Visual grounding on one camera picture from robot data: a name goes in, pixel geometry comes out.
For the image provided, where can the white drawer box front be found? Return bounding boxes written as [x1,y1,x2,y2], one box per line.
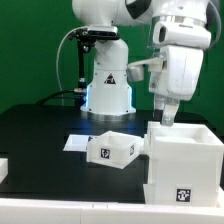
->
[86,131,142,169]

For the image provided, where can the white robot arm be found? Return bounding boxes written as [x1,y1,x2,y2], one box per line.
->
[72,0,221,126]

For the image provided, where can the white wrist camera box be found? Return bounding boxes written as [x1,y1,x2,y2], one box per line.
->
[152,21,211,49]

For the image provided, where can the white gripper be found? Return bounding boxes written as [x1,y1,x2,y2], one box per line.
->
[149,45,203,126]

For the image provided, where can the white left fence block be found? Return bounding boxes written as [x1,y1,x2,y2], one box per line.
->
[0,158,8,184]

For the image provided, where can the large white drawer cabinet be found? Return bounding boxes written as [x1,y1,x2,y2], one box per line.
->
[143,122,224,207]

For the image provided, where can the white front fence rail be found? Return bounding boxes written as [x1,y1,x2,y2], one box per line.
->
[0,199,224,224]

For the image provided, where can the white marker plate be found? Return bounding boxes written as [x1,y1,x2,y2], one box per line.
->
[63,133,148,156]

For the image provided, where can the grey cable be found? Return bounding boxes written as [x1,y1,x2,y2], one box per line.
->
[55,26,88,93]

